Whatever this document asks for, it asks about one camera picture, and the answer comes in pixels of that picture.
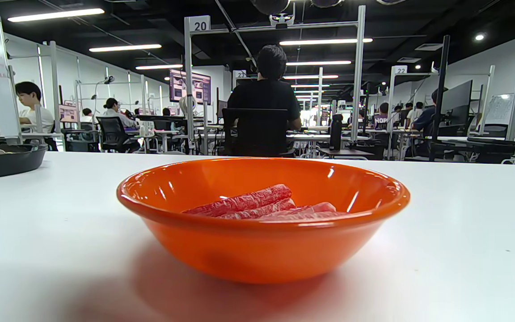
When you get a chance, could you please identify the person's right hand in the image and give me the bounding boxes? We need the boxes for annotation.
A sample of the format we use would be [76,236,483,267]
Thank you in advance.
[251,0,406,15]

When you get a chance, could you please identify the red bacon strips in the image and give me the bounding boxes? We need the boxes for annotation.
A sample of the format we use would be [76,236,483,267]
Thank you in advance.
[260,202,337,220]
[182,184,293,218]

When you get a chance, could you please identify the red white crab stick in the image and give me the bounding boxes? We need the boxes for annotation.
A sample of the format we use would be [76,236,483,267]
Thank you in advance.
[219,198,297,220]

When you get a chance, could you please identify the orange plastic bowl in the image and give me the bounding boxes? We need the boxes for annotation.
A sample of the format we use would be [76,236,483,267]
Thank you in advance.
[116,157,411,285]

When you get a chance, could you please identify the black cast iron pan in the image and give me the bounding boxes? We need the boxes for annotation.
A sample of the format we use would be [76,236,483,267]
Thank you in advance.
[0,143,49,181]

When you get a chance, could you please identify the black mesh office chair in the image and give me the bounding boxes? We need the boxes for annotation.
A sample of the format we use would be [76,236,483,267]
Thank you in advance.
[222,108,296,158]

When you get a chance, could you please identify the black bottle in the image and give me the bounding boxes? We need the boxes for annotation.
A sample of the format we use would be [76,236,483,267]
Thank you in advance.
[329,114,343,151]

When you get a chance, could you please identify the brown side table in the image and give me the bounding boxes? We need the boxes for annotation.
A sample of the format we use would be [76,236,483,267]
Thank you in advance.
[319,148,375,160]

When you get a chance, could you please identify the black pole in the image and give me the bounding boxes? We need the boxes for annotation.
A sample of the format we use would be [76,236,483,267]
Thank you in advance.
[429,35,451,161]

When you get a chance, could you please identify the black monitor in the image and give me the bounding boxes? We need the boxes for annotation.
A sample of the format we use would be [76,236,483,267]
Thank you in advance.
[438,80,473,137]

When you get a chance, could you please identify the ceiling light strips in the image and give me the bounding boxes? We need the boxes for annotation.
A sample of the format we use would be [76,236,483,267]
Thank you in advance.
[7,8,373,97]

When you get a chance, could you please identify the wall display screen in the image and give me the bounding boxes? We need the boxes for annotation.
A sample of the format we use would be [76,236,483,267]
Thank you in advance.
[169,69,212,105]

